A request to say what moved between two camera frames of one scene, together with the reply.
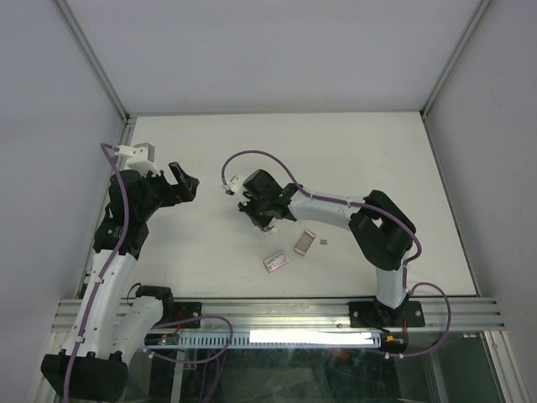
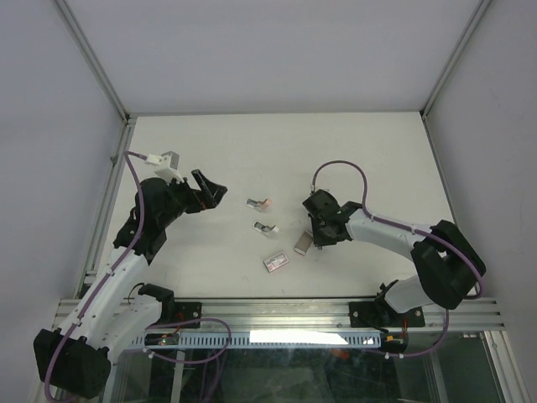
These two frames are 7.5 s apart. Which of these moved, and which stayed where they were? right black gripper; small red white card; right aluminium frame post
Moved: right black gripper
Stayed: right aluminium frame post; small red white card
